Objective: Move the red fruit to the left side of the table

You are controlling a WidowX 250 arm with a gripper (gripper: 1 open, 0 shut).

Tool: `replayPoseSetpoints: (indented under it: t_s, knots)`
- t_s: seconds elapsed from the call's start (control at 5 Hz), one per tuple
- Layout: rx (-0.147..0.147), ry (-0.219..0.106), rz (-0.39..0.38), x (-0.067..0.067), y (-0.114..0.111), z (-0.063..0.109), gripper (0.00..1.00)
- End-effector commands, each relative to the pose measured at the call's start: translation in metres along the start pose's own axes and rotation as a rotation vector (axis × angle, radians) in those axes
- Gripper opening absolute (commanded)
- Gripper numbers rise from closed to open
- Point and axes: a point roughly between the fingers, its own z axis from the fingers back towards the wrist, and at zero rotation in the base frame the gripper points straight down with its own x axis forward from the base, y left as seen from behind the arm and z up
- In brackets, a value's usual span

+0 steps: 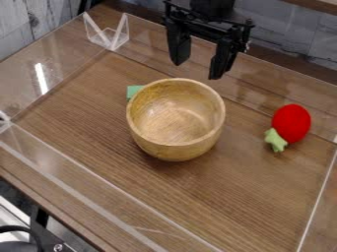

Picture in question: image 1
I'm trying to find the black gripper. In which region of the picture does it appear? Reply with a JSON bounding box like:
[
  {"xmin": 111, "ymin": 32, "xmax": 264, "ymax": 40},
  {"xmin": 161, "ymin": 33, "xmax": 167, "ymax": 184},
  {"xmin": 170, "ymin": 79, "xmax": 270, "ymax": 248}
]
[{"xmin": 163, "ymin": 0, "xmax": 254, "ymax": 80}]

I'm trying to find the red plush strawberry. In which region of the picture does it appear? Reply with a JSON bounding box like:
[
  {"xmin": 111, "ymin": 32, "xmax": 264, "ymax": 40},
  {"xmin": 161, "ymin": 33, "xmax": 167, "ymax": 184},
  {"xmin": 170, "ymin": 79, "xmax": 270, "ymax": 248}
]
[{"xmin": 265, "ymin": 103, "xmax": 312, "ymax": 153}]

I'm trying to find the green block behind bowl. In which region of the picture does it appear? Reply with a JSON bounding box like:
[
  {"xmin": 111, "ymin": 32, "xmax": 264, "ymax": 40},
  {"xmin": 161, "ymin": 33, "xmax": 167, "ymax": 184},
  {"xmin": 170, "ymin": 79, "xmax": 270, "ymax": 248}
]
[{"xmin": 126, "ymin": 86, "xmax": 142, "ymax": 100}]

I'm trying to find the wooden bowl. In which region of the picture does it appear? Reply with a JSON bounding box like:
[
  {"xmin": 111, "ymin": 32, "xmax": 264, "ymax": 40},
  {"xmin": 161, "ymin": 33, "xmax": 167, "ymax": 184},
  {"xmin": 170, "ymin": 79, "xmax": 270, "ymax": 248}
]
[{"xmin": 126, "ymin": 78, "xmax": 226, "ymax": 161}]

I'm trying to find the clear acrylic tray enclosure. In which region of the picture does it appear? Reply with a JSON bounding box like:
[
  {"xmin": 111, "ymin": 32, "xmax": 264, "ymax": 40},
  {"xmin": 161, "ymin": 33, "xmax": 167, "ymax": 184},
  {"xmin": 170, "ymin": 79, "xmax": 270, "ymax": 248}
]
[{"xmin": 0, "ymin": 9, "xmax": 337, "ymax": 252}]

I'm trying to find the black table leg bracket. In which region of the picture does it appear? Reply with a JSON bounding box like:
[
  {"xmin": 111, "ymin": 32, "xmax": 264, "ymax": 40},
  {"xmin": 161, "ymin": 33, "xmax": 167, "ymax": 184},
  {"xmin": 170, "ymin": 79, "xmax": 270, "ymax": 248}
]
[{"xmin": 31, "ymin": 206, "xmax": 77, "ymax": 252}]

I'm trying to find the black cable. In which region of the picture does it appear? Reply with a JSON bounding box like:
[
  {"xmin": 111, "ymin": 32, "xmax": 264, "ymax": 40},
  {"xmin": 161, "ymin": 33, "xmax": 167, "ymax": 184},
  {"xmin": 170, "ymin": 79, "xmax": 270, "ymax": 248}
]
[{"xmin": 0, "ymin": 224, "xmax": 44, "ymax": 252}]

